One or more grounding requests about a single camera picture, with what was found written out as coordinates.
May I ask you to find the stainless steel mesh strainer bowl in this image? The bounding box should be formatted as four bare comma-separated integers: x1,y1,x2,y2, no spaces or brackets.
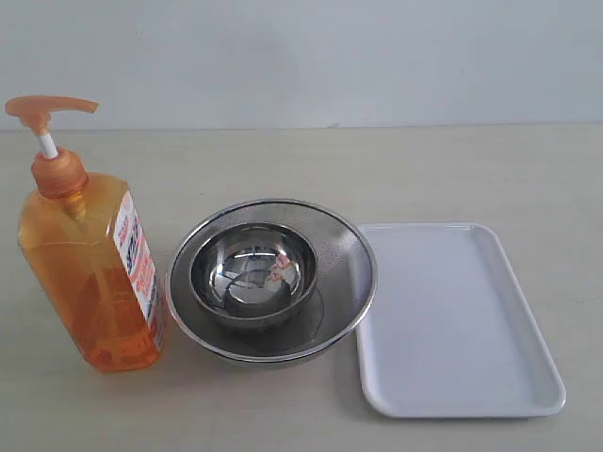
165,199,377,368

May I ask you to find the orange pump soap bottle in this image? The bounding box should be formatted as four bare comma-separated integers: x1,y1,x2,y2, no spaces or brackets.
5,95,167,372

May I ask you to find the small stainless steel bowl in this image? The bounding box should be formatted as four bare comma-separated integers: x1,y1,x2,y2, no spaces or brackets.
189,222,318,331

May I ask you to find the white plastic tray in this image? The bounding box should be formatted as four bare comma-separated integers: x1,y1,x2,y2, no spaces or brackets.
357,222,566,418

